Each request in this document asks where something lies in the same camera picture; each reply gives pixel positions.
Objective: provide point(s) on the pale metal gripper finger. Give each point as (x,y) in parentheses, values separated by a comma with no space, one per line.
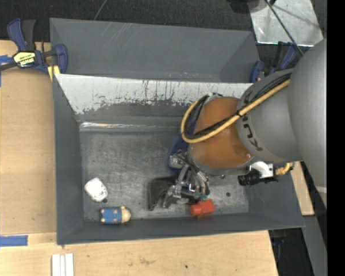
(172,192)
(169,202)

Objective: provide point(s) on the black curved plastic thing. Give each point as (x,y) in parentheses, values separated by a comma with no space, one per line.
(158,190)

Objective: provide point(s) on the red plastic block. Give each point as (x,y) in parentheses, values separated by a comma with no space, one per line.
(202,208)

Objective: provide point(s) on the blue rounded thing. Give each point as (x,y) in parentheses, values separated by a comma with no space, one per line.
(174,148)

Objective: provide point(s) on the grey metal bin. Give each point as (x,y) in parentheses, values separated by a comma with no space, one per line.
(126,165)

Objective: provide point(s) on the blue and beige toy figure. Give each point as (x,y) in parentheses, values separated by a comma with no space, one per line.
(115,215)

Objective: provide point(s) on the white crumpled cup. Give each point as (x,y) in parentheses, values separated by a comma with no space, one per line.
(96,189)

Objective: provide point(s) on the pale wood board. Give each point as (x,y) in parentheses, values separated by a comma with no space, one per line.
(26,154)

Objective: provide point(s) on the black cylinder on white bracket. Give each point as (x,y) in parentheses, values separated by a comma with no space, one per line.
(260,173)

